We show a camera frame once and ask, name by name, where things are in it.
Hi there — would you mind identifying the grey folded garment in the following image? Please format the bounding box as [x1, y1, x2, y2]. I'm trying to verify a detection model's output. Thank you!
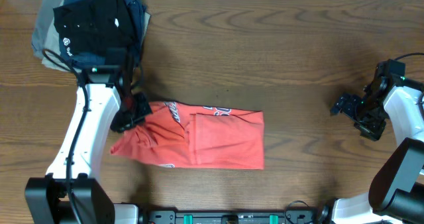
[31, 0, 63, 59]

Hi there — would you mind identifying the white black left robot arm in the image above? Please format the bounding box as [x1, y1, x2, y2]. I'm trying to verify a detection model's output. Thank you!
[25, 65, 151, 224]

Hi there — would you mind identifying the orange red t-shirt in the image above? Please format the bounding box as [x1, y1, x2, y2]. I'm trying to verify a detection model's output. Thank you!
[110, 101, 264, 170]

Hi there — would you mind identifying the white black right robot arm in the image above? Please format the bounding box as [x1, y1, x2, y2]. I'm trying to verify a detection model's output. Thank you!
[330, 77, 423, 223]

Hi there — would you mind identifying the navy folded shirt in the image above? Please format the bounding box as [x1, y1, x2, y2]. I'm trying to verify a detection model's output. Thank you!
[53, 0, 146, 68]

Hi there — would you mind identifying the black folded polo shirt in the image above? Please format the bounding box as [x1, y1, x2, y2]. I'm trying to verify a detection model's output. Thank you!
[53, 0, 136, 56]

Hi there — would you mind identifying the khaki folded garment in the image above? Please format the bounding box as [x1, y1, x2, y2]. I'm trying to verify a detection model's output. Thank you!
[42, 5, 150, 70]

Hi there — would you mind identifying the black mounting rail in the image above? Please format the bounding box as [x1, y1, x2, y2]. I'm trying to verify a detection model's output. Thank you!
[139, 207, 332, 224]

